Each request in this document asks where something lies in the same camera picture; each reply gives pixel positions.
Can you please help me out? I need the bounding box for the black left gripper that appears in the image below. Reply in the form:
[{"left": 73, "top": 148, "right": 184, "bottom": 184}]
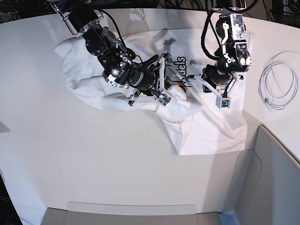
[{"left": 204, "top": 75, "right": 234, "bottom": 96}]

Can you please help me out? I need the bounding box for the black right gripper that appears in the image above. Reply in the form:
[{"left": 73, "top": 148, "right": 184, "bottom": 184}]
[{"left": 154, "top": 70, "right": 185, "bottom": 98}]

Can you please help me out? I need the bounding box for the white printed t-shirt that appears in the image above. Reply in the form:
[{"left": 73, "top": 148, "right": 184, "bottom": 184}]
[{"left": 55, "top": 28, "right": 248, "bottom": 155}]

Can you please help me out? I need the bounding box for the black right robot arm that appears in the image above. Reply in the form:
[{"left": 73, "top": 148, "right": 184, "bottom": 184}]
[{"left": 49, "top": 0, "right": 173, "bottom": 105}]

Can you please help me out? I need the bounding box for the grey partition panel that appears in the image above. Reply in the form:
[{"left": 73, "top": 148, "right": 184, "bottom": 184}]
[{"left": 219, "top": 125, "right": 300, "bottom": 225}]

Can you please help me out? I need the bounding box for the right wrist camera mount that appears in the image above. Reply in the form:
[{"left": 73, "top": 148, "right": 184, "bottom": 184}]
[{"left": 127, "top": 52, "right": 182, "bottom": 107}]

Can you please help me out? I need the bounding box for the coiled white cable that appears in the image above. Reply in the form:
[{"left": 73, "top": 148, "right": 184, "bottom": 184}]
[{"left": 258, "top": 51, "right": 299, "bottom": 110}]

